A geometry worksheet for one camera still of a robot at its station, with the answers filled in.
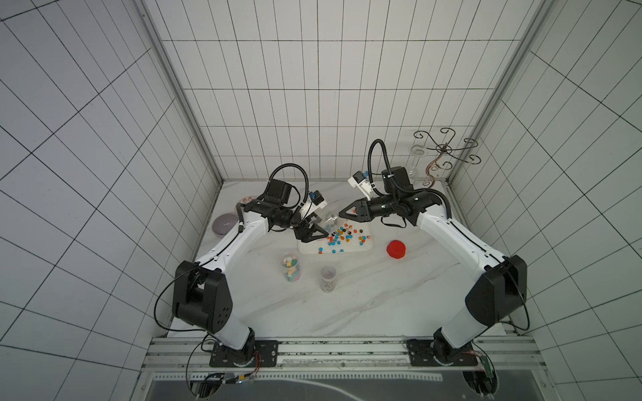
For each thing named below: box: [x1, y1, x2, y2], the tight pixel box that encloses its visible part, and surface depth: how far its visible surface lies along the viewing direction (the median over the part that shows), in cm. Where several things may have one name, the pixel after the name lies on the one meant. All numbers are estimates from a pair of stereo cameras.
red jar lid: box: [386, 239, 407, 259], surface depth 97 cm
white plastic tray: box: [298, 220, 375, 255], surface depth 99 cm
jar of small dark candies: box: [320, 264, 337, 294], surface depth 82 cm
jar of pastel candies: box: [280, 252, 301, 283], surface depth 85 cm
